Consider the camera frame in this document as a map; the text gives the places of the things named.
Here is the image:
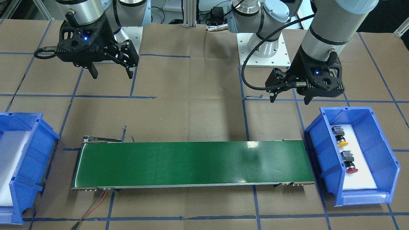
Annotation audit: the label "red push button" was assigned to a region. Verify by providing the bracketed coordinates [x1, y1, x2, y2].
[340, 150, 358, 174]

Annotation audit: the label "red black conveyor wires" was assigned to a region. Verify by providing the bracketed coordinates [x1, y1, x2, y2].
[70, 190, 111, 230]

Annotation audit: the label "green conveyor belt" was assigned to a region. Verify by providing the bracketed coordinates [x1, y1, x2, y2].
[73, 140, 314, 190]

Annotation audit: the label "braided black cable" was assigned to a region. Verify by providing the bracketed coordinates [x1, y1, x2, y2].
[241, 14, 315, 89]

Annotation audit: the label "aluminium profile post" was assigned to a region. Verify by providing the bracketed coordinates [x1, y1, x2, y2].
[181, 0, 199, 28]

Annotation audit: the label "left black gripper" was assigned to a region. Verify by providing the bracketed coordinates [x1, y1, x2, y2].
[265, 68, 313, 105]

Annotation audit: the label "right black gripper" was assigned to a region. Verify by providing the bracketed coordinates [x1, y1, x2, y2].
[88, 27, 139, 80]

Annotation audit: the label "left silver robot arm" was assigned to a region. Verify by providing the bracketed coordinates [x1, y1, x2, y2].
[228, 0, 378, 105]

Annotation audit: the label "blue plastic bin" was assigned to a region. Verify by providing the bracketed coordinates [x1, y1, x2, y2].
[306, 107, 400, 206]
[0, 112, 60, 225]

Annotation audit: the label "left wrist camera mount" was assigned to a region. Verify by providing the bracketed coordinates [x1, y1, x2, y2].
[286, 48, 345, 98]

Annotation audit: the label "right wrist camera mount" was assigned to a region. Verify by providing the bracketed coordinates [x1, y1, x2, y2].
[55, 10, 115, 69]

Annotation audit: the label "yellow push button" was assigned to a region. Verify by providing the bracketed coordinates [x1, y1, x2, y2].
[331, 126, 349, 148]

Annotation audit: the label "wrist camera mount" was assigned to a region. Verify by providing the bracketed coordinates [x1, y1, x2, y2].
[55, 10, 115, 69]
[286, 48, 345, 98]

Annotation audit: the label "white foam pad bin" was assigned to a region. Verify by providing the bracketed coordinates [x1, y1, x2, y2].
[332, 124, 377, 191]
[0, 131, 31, 207]

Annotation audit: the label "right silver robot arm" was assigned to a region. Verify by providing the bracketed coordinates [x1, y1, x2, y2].
[55, 0, 151, 79]

